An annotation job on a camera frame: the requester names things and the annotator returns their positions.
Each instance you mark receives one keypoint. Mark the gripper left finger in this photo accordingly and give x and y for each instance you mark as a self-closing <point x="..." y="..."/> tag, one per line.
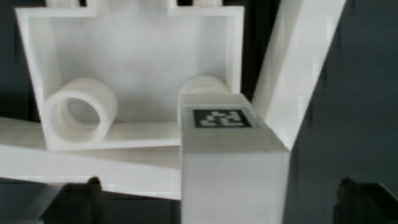
<point x="40" y="203"/>

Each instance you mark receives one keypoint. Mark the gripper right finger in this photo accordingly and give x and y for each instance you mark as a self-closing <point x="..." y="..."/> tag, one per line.
<point x="367" y="204"/>

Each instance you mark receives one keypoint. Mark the white chair leg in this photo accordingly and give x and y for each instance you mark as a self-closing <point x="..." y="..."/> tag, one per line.
<point x="236" y="159"/>

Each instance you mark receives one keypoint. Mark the white chair seat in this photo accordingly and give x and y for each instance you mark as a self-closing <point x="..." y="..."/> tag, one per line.
<point x="117" y="51"/>

